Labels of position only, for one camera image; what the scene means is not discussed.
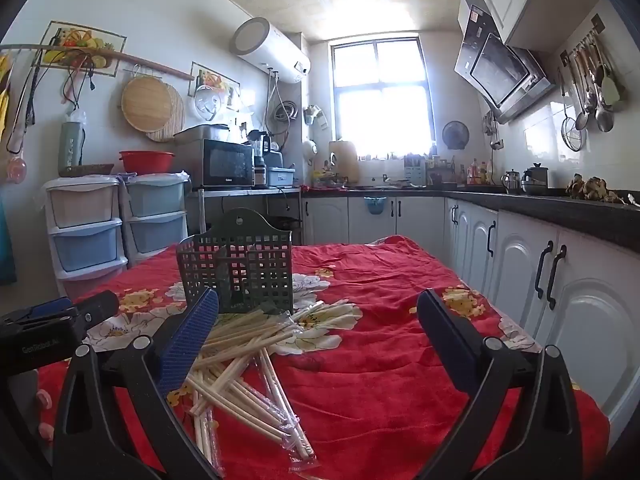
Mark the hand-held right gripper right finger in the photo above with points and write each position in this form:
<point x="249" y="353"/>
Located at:
<point x="445" y="330"/>

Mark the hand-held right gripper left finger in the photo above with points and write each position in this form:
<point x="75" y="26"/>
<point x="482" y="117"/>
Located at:
<point x="187" y="345"/>

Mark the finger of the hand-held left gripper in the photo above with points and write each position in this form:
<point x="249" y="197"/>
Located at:
<point x="97" y="305"/>
<point x="47" y="306"/>

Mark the pile of chopsticks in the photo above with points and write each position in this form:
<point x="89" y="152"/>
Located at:
<point x="240" y="340"/>

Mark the black mesh utensil basket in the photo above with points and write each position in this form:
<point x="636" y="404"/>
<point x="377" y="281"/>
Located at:
<point x="250" y="232"/>

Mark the row of hanging kitchen utensils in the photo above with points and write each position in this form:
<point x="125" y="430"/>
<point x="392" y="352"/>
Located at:
<point x="590" y="85"/>

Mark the drawer tower with beige drawer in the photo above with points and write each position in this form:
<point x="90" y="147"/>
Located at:
<point x="85" y="250"/>

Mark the pink slipper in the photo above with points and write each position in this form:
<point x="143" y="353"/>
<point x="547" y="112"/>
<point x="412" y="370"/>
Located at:
<point x="43" y="399"/>
<point x="46" y="431"/>

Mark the red floral blanket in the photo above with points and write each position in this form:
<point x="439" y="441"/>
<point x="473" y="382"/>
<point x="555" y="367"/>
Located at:
<point x="380" y="360"/>

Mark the drawer tower with teal drawer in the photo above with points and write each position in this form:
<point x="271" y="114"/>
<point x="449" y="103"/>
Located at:
<point x="155" y="237"/>

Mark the dark wicker basket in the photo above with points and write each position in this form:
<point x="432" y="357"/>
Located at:
<point x="85" y="170"/>

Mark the pink hanging scrubber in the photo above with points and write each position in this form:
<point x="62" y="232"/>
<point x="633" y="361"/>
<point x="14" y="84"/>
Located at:
<point x="16" y="169"/>

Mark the blue hanging bin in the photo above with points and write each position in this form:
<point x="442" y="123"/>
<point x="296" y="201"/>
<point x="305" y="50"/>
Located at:
<point x="375" y="206"/>

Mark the white base cabinets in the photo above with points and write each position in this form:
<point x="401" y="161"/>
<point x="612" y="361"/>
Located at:
<point x="580" y="280"/>

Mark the red plastic basin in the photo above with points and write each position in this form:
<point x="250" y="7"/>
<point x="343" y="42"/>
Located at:
<point x="146" y="162"/>

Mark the group of condiment bottles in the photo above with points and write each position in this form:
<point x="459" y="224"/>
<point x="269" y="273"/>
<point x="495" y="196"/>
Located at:
<point x="477" y="173"/>

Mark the steel kettle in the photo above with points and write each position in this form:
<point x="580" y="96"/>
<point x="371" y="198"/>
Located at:
<point x="511" y="182"/>

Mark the pale green tall flask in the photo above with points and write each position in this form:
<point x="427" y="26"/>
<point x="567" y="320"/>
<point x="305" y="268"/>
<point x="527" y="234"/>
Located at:
<point x="70" y="145"/>

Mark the steel shelf table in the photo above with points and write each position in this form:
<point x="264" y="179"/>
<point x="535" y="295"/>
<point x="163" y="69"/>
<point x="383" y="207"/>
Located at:
<point x="240" y="191"/>

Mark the black lidded pot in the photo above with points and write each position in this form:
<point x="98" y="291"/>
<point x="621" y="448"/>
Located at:
<point x="535" y="181"/>

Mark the black microwave oven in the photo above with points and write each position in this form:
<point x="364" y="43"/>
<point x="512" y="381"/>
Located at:
<point x="225" y="165"/>

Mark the blue-grey plastic box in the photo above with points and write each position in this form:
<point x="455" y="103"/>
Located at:
<point x="280" y="176"/>

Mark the wooden cutting board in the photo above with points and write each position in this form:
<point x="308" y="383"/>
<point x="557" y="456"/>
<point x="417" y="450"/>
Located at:
<point x="345" y="160"/>

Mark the steel rectangular container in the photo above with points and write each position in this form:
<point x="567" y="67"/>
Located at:
<point x="200" y="132"/>

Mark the round woven straw tray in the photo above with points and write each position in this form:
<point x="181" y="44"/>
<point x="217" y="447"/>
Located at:
<point x="176" y="120"/>

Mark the ginger roots pile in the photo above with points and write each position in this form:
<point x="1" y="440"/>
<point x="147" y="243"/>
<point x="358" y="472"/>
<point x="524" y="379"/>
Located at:
<point x="592" y="188"/>

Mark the yellow hanging item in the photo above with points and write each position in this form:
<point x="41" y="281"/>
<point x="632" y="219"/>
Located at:
<point x="4" y="105"/>

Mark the round bamboo tray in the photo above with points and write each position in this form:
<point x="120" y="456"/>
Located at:
<point x="145" y="102"/>

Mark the small hanging tools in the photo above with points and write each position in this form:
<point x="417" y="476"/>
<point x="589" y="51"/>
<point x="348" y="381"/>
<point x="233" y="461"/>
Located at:
<point x="488" y="125"/>

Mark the white round hanging lid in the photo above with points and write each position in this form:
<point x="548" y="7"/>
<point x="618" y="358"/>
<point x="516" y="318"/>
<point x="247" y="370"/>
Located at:
<point x="207" y="102"/>

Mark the kitchen window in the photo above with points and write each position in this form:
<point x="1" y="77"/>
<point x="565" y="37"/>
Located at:
<point x="355" y="110"/>

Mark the long wooden rolling pin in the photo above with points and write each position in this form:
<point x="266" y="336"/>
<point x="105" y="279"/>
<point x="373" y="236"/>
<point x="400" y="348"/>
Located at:
<point x="135" y="60"/>

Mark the black range hood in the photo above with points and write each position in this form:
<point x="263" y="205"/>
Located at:
<point x="500" y="70"/>

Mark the white water heater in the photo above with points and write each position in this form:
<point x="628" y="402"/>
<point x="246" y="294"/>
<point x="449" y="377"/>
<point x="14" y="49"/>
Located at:
<point x="270" y="50"/>

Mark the round grey wall fan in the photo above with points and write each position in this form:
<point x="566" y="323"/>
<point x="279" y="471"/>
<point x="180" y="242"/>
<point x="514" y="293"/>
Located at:
<point x="455" y="135"/>

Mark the white round wall device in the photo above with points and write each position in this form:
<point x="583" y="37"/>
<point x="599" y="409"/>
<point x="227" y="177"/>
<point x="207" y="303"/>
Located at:
<point x="310" y="149"/>

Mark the small fruit wall poster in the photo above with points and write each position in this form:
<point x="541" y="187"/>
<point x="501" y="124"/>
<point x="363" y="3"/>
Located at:
<point x="217" y="80"/>

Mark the large fruit wall poster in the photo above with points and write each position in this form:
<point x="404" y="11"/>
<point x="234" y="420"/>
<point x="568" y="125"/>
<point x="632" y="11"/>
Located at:
<point x="80" y="37"/>

